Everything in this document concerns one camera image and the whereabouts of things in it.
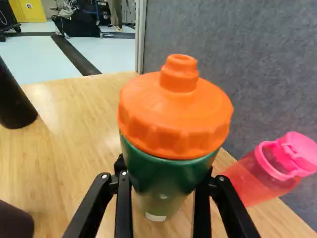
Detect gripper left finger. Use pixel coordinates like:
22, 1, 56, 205
61, 153, 134, 238

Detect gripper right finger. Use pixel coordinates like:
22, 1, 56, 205
193, 166, 261, 238

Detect green bottle with orange lid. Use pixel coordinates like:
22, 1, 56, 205
116, 54, 234, 222

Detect pink translucent bottle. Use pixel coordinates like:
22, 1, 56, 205
219, 131, 317, 207

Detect black cylindrical bottle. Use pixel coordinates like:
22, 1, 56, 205
0, 56, 39, 130

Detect wooden table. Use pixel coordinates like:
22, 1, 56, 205
0, 71, 317, 238

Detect dark maroon round object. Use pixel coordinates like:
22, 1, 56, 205
0, 199, 35, 238

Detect grey fabric partition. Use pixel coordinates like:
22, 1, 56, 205
135, 0, 317, 225

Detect person's legs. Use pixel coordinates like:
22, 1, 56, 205
109, 0, 124, 32

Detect black floor cable cover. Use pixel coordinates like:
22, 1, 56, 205
51, 33, 103, 76

